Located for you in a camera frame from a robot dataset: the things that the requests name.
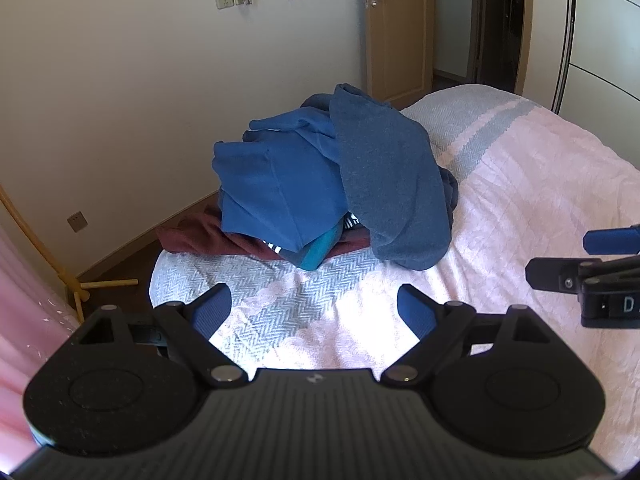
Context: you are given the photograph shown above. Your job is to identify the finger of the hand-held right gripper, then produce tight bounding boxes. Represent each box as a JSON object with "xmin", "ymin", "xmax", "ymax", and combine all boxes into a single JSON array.
[
  {"xmin": 525, "ymin": 256, "xmax": 606, "ymax": 292},
  {"xmin": 582, "ymin": 227, "xmax": 640, "ymax": 256}
]

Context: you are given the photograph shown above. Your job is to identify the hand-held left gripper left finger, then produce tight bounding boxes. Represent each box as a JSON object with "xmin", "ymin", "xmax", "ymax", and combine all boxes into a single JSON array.
[{"xmin": 75, "ymin": 284, "xmax": 249, "ymax": 388}]

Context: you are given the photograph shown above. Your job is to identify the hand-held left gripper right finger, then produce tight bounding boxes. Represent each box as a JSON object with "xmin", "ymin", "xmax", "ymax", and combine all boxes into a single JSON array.
[{"xmin": 381, "ymin": 284, "xmax": 551, "ymax": 387}]

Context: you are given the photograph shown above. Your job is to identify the blue sweatshirt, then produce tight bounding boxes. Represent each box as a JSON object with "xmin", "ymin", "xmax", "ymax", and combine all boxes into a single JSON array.
[{"xmin": 211, "ymin": 92, "xmax": 461, "ymax": 267}]

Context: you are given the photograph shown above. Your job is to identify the grey-blue garment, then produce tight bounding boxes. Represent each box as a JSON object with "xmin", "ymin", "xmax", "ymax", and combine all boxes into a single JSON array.
[{"xmin": 329, "ymin": 83, "xmax": 453, "ymax": 271}]

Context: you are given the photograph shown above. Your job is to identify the wooden clothes rack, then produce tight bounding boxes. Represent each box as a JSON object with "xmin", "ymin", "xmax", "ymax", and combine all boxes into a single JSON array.
[{"xmin": 0, "ymin": 185, "xmax": 139, "ymax": 324}]

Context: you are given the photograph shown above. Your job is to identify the maroon garment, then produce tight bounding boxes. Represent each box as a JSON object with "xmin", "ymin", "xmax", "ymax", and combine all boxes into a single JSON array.
[{"xmin": 156, "ymin": 205, "xmax": 373, "ymax": 262}]

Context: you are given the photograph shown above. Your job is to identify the black printed garment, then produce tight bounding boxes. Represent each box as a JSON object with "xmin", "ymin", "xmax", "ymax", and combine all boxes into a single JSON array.
[{"xmin": 260, "ymin": 211, "xmax": 372, "ymax": 256}]

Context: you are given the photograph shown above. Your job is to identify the teal garment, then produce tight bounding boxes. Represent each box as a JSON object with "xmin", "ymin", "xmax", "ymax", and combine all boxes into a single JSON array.
[{"xmin": 299, "ymin": 224, "xmax": 346, "ymax": 270}]

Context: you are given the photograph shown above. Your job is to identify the pink curtain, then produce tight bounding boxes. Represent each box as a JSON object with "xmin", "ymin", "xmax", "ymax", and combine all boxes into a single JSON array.
[{"xmin": 0, "ymin": 220, "xmax": 87, "ymax": 433}]

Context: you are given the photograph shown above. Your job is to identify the white wardrobe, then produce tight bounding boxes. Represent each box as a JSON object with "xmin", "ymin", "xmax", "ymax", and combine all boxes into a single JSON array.
[{"xmin": 520, "ymin": 0, "xmax": 640, "ymax": 166}]

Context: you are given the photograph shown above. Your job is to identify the wooden door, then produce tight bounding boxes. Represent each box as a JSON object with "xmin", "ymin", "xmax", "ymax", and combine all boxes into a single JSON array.
[{"xmin": 361, "ymin": 0, "xmax": 435, "ymax": 111}]

